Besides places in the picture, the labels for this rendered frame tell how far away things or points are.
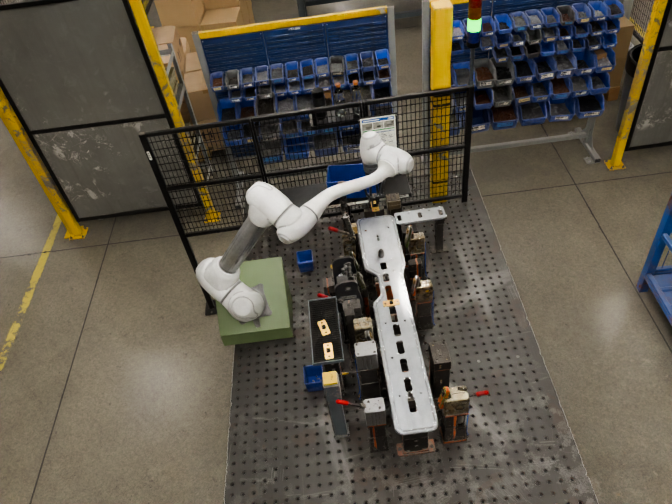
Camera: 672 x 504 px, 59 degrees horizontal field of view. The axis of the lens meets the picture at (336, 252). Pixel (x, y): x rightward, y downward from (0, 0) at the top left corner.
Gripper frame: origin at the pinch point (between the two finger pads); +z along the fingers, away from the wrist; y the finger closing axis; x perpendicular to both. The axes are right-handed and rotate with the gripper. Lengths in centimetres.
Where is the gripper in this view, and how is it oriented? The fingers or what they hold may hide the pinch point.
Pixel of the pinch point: (374, 200)
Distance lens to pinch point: 311.5
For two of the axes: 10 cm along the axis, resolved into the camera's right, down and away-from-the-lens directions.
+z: 1.0, 7.0, 7.0
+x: -1.0, -7.0, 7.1
